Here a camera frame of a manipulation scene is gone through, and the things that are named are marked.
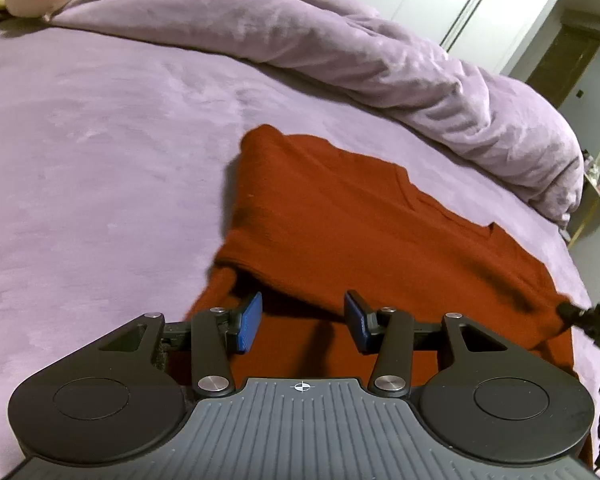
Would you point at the red knit sweater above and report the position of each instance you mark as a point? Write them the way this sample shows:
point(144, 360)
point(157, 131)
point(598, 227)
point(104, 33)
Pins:
point(360, 230)

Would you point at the purple duvet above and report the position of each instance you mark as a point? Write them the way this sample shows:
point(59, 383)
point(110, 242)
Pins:
point(330, 45)

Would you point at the purple bed sheet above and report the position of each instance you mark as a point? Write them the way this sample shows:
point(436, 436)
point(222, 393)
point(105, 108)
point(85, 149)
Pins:
point(95, 170)

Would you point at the dark wooden door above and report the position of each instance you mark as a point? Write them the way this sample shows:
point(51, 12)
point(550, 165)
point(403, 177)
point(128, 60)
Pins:
point(562, 65)

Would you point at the yellow side table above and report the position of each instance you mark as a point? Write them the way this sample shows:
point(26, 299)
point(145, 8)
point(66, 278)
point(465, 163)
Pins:
point(587, 210)

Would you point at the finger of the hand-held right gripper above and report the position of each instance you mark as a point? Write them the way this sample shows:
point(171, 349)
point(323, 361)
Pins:
point(597, 322)

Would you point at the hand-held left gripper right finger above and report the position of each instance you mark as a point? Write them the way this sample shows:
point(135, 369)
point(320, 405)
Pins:
point(357, 322)

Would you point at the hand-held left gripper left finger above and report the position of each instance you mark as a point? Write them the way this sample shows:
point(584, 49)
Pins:
point(247, 325)

